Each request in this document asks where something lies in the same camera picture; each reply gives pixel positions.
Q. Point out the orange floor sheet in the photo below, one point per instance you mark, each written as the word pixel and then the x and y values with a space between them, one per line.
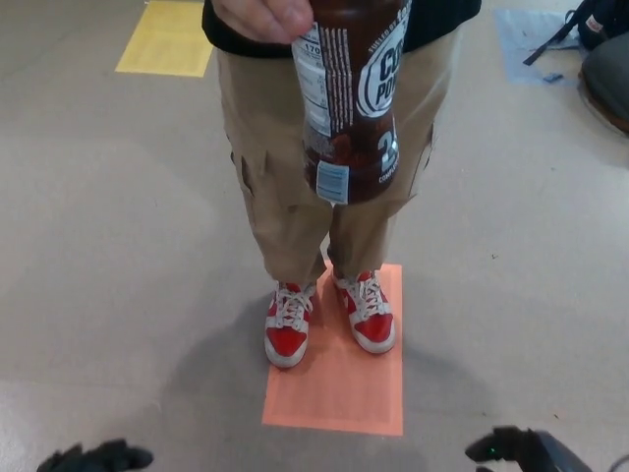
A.
pixel 339 393

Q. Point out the brown protein shake bottle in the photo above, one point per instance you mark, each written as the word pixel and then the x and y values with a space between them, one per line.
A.
pixel 354 98

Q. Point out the blue floor sheet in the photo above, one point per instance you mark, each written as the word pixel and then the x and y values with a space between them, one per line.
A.
pixel 521 44

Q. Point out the yellow floor sheet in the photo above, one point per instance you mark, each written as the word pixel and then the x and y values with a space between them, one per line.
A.
pixel 167 39

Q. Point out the red white sneaker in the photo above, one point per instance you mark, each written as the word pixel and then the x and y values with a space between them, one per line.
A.
pixel 287 339
pixel 373 329

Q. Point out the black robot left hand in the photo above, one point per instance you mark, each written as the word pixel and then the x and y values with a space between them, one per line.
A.
pixel 103 457

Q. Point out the person's right hand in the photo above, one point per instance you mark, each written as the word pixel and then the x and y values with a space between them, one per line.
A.
pixel 265 19

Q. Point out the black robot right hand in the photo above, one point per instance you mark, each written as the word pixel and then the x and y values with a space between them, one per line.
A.
pixel 531 452

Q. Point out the grey seat with wooden base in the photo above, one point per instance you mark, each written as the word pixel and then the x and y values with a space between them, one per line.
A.
pixel 609 78

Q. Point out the small blue tape scrap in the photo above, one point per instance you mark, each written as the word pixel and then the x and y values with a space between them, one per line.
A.
pixel 552 77

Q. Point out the khaki cargo trousers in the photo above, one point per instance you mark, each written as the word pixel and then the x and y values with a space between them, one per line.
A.
pixel 265 147

